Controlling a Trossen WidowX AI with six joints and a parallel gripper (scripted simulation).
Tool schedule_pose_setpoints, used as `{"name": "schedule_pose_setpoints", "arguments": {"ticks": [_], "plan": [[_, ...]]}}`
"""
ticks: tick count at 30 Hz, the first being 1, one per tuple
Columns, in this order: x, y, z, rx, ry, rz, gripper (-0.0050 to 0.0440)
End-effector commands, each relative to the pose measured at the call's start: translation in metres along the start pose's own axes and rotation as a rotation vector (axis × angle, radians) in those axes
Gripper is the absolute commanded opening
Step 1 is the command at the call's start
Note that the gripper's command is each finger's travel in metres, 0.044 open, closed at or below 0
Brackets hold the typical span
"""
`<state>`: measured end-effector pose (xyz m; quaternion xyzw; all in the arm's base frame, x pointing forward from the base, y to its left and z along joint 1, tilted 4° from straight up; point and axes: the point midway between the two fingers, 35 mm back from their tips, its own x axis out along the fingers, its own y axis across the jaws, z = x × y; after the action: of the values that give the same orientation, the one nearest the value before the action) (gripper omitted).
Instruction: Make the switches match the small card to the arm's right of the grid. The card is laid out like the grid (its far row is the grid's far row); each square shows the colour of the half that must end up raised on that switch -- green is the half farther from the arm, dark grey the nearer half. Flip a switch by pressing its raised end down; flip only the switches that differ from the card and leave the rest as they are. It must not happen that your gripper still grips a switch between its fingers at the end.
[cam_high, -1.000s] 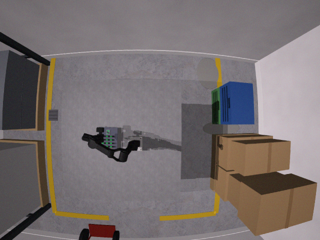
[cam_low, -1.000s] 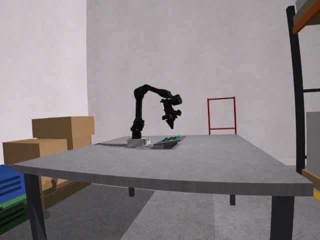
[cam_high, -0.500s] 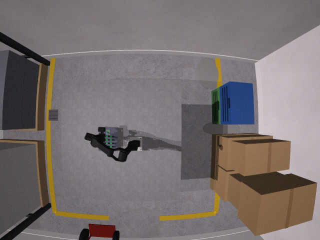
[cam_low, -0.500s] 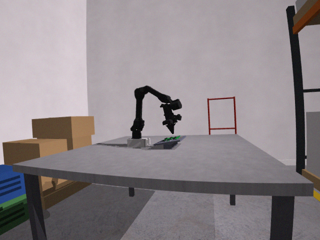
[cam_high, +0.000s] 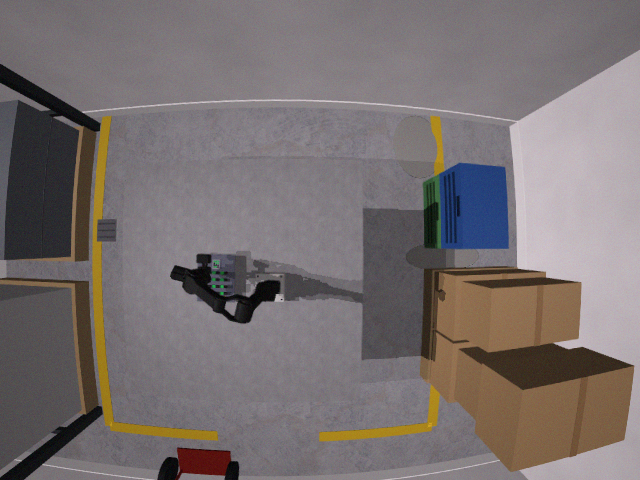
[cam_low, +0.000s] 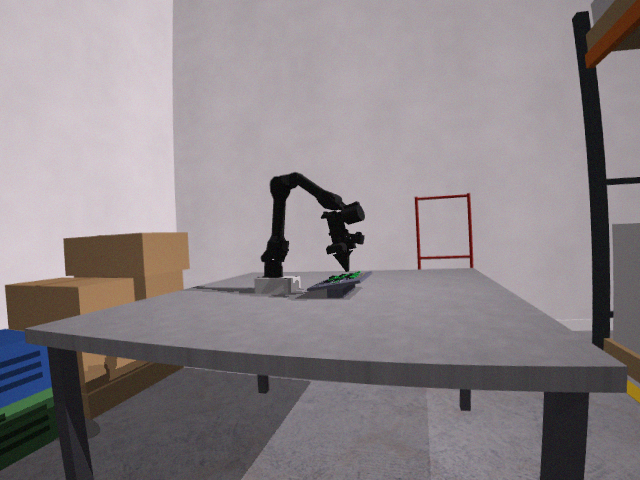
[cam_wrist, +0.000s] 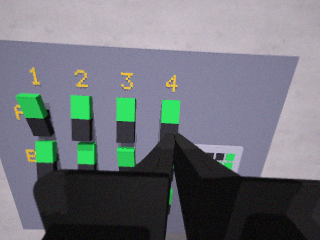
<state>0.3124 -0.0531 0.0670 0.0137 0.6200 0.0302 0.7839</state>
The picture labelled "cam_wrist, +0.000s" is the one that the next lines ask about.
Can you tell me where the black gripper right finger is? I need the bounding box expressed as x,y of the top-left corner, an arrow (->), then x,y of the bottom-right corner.
173,133 -> 320,240

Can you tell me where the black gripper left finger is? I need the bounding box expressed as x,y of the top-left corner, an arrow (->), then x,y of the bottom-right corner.
33,133 -> 175,240

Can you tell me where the grey flat panel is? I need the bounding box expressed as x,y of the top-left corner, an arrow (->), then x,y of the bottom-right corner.
0,40 -> 300,230

